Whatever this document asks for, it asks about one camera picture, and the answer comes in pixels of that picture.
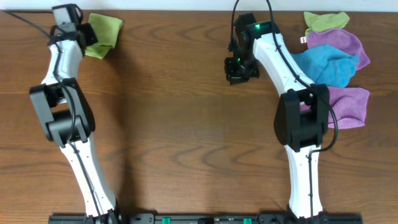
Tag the lower purple cloth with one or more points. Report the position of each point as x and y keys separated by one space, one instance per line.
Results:
x=350 y=106

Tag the small green cloth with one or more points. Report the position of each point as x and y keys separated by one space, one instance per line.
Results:
x=321 y=23

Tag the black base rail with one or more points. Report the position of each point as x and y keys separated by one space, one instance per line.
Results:
x=262 y=218

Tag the upper purple cloth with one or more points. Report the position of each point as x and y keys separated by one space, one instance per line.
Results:
x=342 y=40

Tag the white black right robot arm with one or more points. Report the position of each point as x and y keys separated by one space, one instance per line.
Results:
x=301 y=118

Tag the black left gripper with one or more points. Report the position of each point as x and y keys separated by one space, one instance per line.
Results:
x=87 y=35

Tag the blue cloth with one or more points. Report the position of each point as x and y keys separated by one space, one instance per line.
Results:
x=325 y=64

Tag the light green cloth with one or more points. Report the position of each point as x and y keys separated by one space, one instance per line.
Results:
x=106 y=29

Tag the purple cloth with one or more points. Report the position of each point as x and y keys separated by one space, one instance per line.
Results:
x=342 y=40
x=350 y=106

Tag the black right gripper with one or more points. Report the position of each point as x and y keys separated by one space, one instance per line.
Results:
x=240 y=73

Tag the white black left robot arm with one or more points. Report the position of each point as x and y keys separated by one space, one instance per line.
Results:
x=68 y=121

